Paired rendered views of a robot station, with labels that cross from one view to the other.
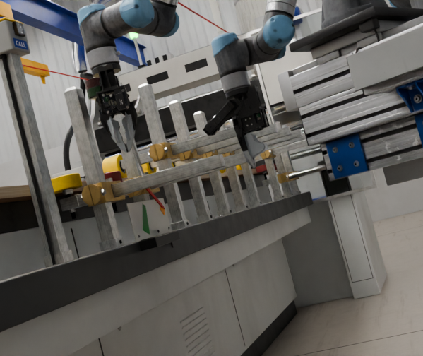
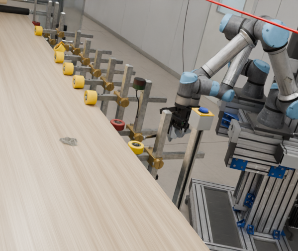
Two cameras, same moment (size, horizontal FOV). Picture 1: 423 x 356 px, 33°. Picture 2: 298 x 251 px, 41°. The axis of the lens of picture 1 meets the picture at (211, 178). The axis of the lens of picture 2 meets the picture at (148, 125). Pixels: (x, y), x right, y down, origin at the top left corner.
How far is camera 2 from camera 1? 2.01 m
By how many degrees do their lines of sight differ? 53
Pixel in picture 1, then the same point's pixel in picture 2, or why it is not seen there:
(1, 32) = (209, 121)
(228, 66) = (198, 96)
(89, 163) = (160, 148)
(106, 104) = (181, 126)
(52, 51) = not seen: outside the picture
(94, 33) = (191, 91)
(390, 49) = not seen: outside the picture
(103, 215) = (155, 171)
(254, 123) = not seen: hidden behind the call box
